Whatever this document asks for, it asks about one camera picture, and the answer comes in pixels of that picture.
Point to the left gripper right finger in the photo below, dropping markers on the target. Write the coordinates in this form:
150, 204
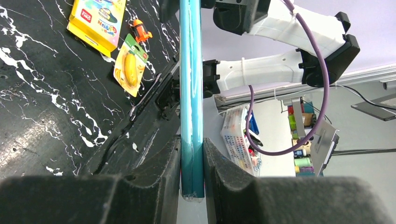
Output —
234, 196

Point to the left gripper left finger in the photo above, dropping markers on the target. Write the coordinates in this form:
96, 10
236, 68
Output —
148, 195

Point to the yellow item blister pack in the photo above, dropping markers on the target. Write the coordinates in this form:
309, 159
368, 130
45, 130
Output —
130, 65

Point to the yellow crayon pack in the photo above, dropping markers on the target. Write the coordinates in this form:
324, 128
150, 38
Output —
98, 23

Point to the orange small toy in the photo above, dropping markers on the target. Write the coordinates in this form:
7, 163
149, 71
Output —
140, 31

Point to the white mesh basket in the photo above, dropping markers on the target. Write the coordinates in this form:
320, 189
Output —
237, 144

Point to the silver wrench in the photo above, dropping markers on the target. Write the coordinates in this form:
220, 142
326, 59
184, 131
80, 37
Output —
147, 96

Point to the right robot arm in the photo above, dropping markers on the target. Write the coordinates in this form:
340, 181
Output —
323, 48

